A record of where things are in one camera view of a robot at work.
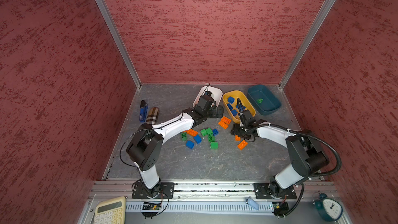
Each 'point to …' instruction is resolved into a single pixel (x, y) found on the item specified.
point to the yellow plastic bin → (237, 94)
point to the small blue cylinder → (252, 203)
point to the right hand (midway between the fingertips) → (233, 135)
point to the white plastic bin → (217, 94)
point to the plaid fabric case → (152, 116)
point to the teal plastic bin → (264, 101)
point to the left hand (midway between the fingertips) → (217, 112)
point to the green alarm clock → (329, 208)
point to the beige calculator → (111, 211)
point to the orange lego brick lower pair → (223, 124)
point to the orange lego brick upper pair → (226, 120)
